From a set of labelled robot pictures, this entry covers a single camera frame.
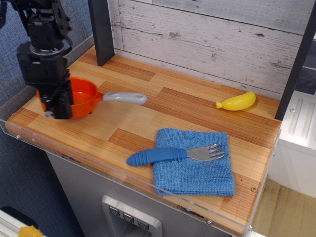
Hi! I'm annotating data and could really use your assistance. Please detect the dark grey post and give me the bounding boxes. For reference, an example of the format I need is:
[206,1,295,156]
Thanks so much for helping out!
[88,0,115,66]
[275,1,316,121]

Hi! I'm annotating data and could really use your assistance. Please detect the clear acrylic table guard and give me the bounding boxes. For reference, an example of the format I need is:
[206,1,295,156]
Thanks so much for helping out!
[4,48,281,237]

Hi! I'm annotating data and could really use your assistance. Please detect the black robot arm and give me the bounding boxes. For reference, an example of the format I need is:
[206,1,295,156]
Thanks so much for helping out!
[0,0,74,119]

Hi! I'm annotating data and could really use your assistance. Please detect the white plastic sink unit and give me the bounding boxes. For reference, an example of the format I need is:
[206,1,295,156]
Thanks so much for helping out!
[268,91,316,198]

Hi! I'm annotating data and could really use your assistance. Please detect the dark grey right post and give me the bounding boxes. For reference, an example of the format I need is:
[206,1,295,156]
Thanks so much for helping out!
[275,1,316,121]

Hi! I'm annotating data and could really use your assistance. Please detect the blue-handled metal fork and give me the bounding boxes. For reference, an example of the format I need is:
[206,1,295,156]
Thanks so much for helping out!
[126,143,225,166]

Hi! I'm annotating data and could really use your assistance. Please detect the grey toy fridge cabinet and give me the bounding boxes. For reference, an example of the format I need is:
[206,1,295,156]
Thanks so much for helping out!
[48,154,228,237]

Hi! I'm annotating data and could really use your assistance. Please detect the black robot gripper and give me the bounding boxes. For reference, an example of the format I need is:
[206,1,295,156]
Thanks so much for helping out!
[17,43,73,119]

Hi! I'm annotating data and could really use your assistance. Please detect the red pan with grey handle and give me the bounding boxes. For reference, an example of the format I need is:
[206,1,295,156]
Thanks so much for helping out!
[41,78,147,119]

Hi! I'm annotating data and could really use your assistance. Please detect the yellow toy banana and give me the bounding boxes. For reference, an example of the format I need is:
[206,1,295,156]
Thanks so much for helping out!
[216,91,256,111]

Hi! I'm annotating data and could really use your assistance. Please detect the dark grey left post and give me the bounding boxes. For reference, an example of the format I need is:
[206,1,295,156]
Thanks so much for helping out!
[88,0,115,66]

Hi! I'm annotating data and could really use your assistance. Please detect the blue folded cloth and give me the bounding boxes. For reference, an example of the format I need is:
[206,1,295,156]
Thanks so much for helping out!
[153,128,235,197]

